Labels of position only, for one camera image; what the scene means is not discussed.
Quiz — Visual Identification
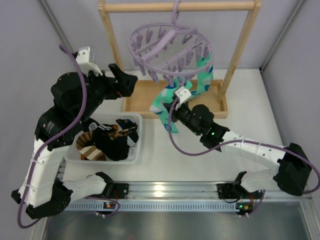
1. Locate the mint green sock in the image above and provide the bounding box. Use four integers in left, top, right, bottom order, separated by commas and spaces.
191, 53, 214, 98
149, 78, 180, 131

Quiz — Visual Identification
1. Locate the brown striped sock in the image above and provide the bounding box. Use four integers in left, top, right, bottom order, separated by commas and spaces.
76, 130, 107, 161

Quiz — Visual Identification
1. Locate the black white striped sock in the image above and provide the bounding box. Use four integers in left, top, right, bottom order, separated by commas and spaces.
92, 124, 130, 162

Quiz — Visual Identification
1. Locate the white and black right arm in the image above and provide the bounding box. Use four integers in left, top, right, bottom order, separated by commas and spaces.
171, 103, 312, 197

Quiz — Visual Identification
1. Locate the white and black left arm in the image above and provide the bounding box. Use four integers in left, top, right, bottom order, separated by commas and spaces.
11, 63, 139, 220

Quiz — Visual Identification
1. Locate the purple round clip hanger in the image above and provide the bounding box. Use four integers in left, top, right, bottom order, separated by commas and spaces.
128, 0, 214, 86

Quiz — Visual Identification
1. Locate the wooden hanging rack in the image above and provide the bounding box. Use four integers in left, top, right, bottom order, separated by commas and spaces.
97, 0, 262, 119

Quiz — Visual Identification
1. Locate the white plastic basket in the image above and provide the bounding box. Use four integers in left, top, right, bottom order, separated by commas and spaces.
64, 112, 143, 165

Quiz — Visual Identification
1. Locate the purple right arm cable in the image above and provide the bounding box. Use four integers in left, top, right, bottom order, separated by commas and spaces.
168, 97, 320, 218

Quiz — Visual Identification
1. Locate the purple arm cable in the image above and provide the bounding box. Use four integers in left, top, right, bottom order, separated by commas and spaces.
16, 44, 121, 230
168, 97, 320, 218

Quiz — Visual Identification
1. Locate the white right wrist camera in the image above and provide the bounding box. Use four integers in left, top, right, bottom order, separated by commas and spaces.
174, 86, 192, 110

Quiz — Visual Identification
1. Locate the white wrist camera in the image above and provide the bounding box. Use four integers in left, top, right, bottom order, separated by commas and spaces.
174, 86, 192, 110
74, 46, 103, 76

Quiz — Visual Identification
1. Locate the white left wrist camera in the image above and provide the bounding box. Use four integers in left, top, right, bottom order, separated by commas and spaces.
74, 46, 103, 76

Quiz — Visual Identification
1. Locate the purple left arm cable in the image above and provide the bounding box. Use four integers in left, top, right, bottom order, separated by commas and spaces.
16, 44, 121, 230

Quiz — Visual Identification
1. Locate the aluminium mounting rail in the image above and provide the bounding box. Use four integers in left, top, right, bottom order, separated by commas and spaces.
54, 159, 313, 201

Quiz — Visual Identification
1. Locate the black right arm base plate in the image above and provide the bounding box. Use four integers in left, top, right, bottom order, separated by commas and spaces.
217, 183, 263, 203

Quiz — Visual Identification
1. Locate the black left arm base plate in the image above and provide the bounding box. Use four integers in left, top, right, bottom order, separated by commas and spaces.
98, 183, 129, 200

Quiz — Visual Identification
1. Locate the grey slotted cable duct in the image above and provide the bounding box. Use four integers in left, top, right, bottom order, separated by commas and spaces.
66, 201, 240, 213

